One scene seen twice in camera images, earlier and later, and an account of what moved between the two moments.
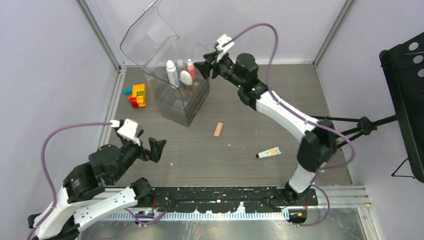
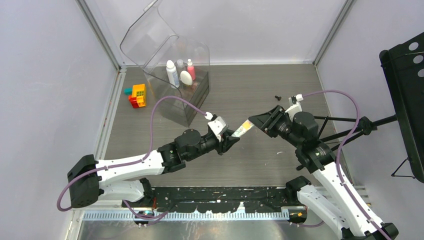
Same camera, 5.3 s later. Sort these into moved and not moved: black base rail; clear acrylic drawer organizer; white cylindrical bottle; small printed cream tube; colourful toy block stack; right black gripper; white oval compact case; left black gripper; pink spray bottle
Moved: right black gripper; left black gripper; small printed cream tube
Not moved: clear acrylic drawer organizer; colourful toy block stack; black base rail; pink spray bottle; white cylindrical bottle; white oval compact case
